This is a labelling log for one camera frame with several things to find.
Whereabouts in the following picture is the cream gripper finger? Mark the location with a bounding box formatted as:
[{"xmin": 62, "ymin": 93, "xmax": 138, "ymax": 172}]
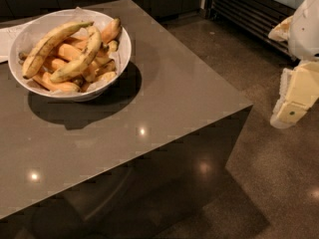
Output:
[
  {"xmin": 270, "ymin": 62, "xmax": 319, "ymax": 128},
  {"xmin": 268, "ymin": 16, "xmax": 293, "ymax": 42}
]

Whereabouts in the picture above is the curved yellow banana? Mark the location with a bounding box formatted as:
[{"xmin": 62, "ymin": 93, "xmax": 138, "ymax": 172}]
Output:
[{"xmin": 50, "ymin": 26, "xmax": 102, "ymax": 83}]

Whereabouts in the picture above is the orange banana at rim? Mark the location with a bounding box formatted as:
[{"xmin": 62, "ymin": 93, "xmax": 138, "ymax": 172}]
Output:
[{"xmin": 101, "ymin": 18, "xmax": 122, "ymax": 44}]

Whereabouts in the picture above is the small yellow banana right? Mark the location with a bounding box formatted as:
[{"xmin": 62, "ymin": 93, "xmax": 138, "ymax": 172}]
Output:
[{"xmin": 96, "ymin": 71, "xmax": 117, "ymax": 83}]

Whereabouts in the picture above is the orange banana middle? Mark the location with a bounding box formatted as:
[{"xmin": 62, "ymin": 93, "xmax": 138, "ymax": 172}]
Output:
[{"xmin": 51, "ymin": 43, "xmax": 81, "ymax": 61}]

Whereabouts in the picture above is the orange banana bottom left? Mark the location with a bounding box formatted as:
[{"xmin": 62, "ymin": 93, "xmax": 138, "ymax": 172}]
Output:
[{"xmin": 33, "ymin": 72, "xmax": 80, "ymax": 93}]

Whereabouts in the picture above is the long yellow-green banana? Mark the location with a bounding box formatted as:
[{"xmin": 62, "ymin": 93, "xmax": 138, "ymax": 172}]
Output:
[{"xmin": 22, "ymin": 21, "xmax": 93, "ymax": 80}]

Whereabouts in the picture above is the white paper napkin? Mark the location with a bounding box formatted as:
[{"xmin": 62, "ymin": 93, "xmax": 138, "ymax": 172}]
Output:
[{"xmin": 0, "ymin": 24, "xmax": 26, "ymax": 63}]

